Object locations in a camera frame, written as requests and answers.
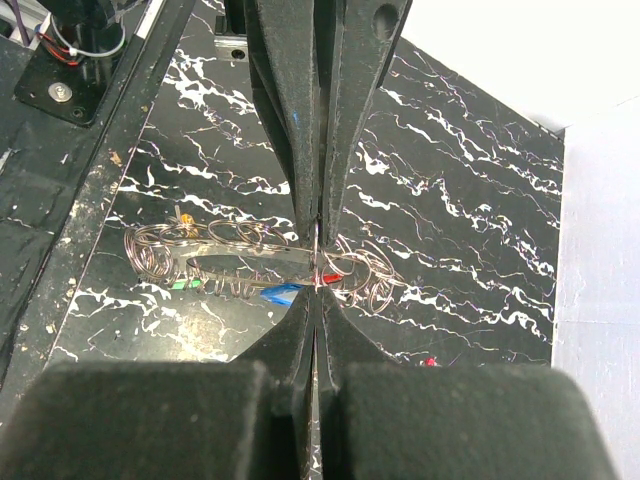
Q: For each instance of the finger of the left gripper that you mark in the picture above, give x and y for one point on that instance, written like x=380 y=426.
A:
x=282 y=61
x=357 y=43

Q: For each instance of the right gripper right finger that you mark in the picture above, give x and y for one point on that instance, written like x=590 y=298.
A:
x=383 y=420

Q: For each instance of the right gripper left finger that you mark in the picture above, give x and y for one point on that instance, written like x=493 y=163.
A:
x=246 y=419

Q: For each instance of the blue key tag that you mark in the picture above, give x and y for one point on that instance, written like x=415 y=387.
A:
x=283 y=294

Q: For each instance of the metal key organizer disc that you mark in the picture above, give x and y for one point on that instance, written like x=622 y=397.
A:
x=241 y=259

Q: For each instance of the red key tag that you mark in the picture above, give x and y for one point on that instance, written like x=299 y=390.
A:
x=329 y=279

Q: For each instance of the green key tag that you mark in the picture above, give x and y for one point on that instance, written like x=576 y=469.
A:
x=186 y=284

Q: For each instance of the ice cream keychain toy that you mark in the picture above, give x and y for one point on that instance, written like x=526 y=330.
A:
x=431 y=362

